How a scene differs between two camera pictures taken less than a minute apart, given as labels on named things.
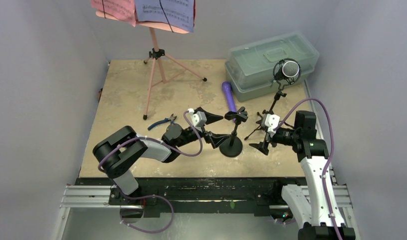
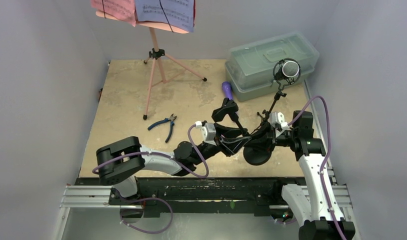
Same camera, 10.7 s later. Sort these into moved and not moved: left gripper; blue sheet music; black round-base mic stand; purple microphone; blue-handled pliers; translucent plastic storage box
Moved: black round-base mic stand; left gripper
Not moved: blue-handled pliers; translucent plastic storage box; blue sheet music; purple microphone
